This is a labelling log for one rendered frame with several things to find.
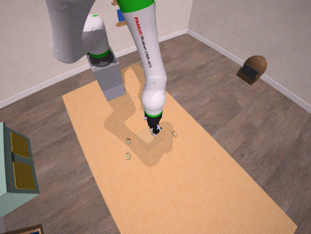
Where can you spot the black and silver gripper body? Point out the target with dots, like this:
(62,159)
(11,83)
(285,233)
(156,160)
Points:
(155,123)

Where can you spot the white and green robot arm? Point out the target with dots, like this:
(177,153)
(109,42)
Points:
(75,33)

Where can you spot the tan flat mat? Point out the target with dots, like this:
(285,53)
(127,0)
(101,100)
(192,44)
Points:
(147,139)

